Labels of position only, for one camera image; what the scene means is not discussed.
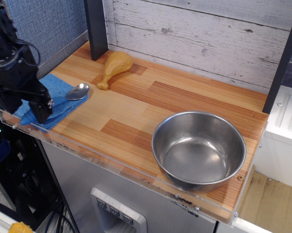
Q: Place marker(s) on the blue handled metal spoon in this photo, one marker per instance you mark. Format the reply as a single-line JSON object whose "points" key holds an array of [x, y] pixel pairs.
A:
{"points": [[79, 92]]}

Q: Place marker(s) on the silver toy fridge cabinet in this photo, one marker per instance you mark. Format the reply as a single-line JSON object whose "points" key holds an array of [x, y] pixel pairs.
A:
{"points": [[77, 176]]}

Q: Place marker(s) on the dark grey post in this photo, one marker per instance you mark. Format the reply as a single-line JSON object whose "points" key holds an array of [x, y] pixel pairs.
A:
{"points": [[96, 28], [279, 75]]}

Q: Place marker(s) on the stainless steel pot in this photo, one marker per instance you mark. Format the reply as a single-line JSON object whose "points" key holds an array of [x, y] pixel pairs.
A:
{"points": [[198, 150]]}

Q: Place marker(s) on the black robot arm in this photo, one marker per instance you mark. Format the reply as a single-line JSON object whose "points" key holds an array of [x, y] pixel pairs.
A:
{"points": [[8, 36]]}

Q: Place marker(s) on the yellow toy chicken drumstick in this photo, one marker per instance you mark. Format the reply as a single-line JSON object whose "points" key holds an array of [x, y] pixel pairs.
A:
{"points": [[118, 62]]}

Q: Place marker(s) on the dark grey left post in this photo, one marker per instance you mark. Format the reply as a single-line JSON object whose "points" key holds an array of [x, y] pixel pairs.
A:
{"points": [[96, 28]]}

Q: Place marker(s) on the yellow object bottom left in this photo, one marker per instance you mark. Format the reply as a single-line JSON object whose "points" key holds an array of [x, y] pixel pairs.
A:
{"points": [[20, 227]]}

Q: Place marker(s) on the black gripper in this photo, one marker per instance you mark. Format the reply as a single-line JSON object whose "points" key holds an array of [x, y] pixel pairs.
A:
{"points": [[18, 81]]}

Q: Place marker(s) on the blue folded cloth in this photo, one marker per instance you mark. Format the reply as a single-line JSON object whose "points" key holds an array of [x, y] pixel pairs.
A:
{"points": [[56, 87]]}

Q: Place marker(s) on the clear acrylic table guard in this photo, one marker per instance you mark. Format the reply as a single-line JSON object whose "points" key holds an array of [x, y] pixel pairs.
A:
{"points": [[114, 127]]}

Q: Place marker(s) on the dark grey right post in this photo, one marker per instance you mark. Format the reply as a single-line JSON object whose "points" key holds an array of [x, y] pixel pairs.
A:
{"points": [[279, 75]]}

